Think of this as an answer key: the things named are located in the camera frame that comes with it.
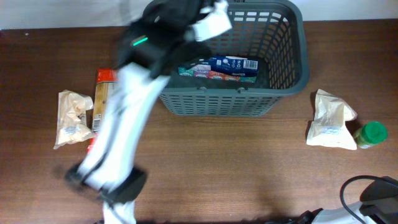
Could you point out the green lidded spice jar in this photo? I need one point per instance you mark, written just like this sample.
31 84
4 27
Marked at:
370 134

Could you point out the blue tissue box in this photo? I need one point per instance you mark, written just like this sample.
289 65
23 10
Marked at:
226 68

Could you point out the beige food bag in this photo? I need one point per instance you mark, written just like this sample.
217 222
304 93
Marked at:
328 128
71 118

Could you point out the grey plastic basket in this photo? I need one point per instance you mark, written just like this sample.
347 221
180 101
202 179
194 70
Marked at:
260 60

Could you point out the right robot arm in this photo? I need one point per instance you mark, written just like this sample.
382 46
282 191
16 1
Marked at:
377 204

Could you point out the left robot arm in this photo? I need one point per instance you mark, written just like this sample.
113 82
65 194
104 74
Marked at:
167 35

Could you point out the orange pasta package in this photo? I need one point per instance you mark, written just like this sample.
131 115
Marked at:
105 87

